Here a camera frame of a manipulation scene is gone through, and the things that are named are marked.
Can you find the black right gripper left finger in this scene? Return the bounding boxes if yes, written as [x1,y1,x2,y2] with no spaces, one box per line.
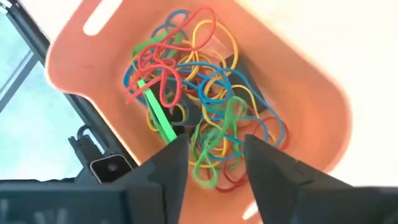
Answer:
[111,133,190,224]

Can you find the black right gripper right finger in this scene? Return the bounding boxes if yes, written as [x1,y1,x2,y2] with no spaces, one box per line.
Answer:
[244,134,352,224]

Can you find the thin yellow rubber band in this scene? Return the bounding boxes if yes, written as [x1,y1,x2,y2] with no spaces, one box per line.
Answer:
[200,83,277,169]

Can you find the pile of coloured rubber bands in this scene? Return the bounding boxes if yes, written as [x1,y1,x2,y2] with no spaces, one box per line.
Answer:
[175,62,287,147]

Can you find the long red rubber band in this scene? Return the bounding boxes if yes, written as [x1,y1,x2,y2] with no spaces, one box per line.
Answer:
[124,6,217,108]

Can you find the short thick green rubber band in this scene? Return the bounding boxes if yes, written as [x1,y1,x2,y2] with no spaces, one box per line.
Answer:
[132,30,184,60]

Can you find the orange plastic bin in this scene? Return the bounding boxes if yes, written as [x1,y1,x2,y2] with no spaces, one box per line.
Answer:
[45,0,354,224]

